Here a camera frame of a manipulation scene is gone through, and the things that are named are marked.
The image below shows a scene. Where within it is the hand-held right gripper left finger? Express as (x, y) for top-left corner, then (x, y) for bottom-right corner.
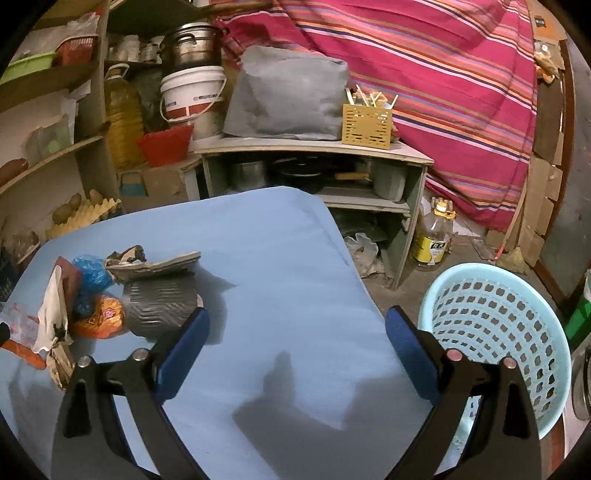
(52, 307), (211, 480)

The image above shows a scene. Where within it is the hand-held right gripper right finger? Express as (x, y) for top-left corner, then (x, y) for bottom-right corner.
(385, 305), (543, 480)

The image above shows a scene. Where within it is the grey textured rubber sheet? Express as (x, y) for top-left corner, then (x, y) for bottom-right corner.
(122, 274), (204, 340)

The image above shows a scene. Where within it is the light blue plastic basket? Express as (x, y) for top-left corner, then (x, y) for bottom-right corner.
(418, 263), (573, 450)

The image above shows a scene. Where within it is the torn cardboard piece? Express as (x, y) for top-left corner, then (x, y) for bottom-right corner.
(105, 246), (202, 283)

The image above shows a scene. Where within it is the orange snack wrapper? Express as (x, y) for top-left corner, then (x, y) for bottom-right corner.
(71, 294), (126, 340)

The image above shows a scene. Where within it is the blue plastic bag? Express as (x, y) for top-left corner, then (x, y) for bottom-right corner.
(71, 255), (115, 317)

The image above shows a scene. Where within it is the brown paper scrap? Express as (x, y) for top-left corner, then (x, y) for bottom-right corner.
(46, 342), (77, 391)

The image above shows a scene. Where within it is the white tissue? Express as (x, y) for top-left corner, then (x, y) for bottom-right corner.
(34, 265), (70, 354)

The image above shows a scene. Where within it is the oil bottle with yellow label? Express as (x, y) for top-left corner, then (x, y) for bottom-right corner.
(410, 200), (455, 272)

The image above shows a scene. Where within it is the clear plastic bag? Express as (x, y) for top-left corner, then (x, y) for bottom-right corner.
(344, 232), (386, 278)

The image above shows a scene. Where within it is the grey wooden cabinet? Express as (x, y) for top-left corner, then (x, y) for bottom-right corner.
(194, 136), (435, 291)

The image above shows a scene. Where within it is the blue table cloth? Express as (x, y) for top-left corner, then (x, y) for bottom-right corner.
(0, 185), (462, 480)

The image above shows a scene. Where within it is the straw broom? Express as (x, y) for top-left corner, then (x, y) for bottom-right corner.
(496, 185), (528, 274)

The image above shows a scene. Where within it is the yellow egg tray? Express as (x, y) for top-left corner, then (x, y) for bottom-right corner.
(46, 196), (123, 241)

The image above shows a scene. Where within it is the cardboard box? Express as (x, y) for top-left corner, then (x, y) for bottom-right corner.
(117, 154), (201, 213)

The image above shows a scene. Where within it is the grey plastic container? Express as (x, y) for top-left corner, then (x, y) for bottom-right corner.
(373, 159), (407, 201)

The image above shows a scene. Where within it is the green plastic crate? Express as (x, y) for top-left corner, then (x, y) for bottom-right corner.
(563, 272), (591, 342)

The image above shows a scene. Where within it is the steel pot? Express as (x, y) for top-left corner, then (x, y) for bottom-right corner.
(228, 159), (269, 190)

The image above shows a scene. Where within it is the red plastic basket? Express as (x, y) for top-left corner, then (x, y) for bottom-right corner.
(137, 124), (195, 168)

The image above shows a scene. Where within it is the black frying pan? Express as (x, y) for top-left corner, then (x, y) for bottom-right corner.
(270, 157), (370, 195)

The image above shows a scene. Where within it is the wooden shelf unit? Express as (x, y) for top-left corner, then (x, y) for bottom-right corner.
(0, 0), (122, 241)

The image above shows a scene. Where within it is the yellow utensil holder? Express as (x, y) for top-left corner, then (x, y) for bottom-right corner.
(342, 102), (393, 149)

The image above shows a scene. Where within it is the large yellow oil jug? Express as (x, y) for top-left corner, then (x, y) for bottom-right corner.
(104, 64), (146, 171)

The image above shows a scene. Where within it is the brown loaf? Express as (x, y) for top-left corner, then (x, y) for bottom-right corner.
(0, 158), (29, 185)

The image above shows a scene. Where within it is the clear container with greens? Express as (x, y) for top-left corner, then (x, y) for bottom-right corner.
(25, 115), (75, 158)

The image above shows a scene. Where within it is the bundle of chopsticks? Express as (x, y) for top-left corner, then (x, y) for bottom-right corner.
(346, 84), (399, 110)

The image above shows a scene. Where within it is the red striped blanket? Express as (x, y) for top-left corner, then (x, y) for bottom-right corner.
(212, 0), (539, 232)

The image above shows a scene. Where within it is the white plastic bucket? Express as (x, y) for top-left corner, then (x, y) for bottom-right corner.
(160, 66), (228, 125)

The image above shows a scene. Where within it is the grey fabric bag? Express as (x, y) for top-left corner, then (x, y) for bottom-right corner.
(224, 45), (349, 139)

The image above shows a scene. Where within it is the metal cooking pot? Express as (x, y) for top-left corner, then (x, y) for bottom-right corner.
(159, 22), (223, 72)

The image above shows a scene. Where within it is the row of glass jars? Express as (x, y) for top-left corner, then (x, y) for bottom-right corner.
(108, 34), (162, 63)

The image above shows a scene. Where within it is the small red mesh basket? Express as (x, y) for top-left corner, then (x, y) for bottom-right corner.
(53, 36), (100, 66)

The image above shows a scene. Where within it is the green plastic bowl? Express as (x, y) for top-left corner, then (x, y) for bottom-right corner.
(0, 52), (57, 85)

